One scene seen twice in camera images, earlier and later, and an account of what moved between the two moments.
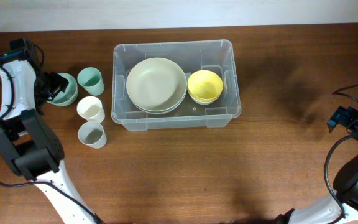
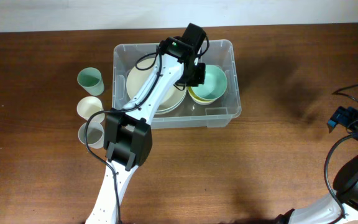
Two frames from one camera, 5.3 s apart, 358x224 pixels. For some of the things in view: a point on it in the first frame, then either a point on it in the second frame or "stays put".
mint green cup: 90,79 stays put
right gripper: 342,116 stays put
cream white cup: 91,109 stays put
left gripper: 59,83 to 199,79
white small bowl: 202,102 stays put
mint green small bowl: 70,94 to 215,83
